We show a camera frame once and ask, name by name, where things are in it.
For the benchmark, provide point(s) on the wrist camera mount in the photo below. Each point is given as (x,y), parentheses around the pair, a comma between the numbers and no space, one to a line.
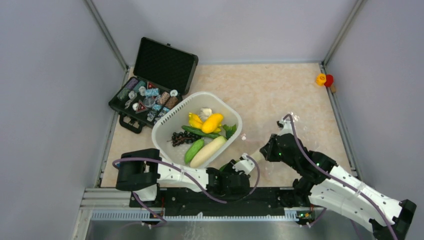
(246,164)
(285,125)

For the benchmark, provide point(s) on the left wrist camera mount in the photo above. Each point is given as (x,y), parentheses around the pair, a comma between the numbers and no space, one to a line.
(246,164)

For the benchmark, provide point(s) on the long dark green cucumber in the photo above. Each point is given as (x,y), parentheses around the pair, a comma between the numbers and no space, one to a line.
(195,132)

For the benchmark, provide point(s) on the red yellow emergency button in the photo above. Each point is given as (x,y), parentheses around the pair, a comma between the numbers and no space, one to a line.
(326,80)

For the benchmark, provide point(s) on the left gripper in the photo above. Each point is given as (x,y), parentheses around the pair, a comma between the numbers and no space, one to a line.
(230,168)

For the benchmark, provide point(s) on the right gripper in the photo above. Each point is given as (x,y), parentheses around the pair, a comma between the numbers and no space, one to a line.
(269,147)

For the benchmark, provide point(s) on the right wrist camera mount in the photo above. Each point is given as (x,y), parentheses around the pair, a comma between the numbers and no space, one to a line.
(285,125)

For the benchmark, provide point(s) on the white radish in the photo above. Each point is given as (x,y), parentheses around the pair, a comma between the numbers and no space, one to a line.
(208,152)

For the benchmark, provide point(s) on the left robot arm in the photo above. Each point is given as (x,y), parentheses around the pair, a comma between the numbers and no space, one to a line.
(142,171)

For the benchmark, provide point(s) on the green bok choy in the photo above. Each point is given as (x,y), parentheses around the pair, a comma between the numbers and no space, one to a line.
(257,156)

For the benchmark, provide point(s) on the black open case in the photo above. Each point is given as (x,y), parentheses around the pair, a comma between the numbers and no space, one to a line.
(162,75)

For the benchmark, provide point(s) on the black grape bunch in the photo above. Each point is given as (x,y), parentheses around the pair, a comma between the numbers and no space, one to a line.
(183,137)

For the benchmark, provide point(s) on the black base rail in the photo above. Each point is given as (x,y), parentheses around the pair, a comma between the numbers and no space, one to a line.
(175,204)

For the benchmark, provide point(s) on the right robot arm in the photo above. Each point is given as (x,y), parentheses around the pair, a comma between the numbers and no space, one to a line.
(325,183)

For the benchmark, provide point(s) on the light green small cucumber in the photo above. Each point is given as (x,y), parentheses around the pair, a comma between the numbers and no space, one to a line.
(193,150)

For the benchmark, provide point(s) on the clear zip top bag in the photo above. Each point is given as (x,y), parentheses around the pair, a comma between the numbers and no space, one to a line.
(311,173)

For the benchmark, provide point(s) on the green leaf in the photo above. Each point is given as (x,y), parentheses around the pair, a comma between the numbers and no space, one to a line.
(229,130)

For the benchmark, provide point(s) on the yellow bell pepper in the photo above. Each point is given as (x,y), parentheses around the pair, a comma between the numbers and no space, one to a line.
(212,124)

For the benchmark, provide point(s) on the white plastic basket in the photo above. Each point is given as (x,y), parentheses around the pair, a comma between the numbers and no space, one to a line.
(176,131)

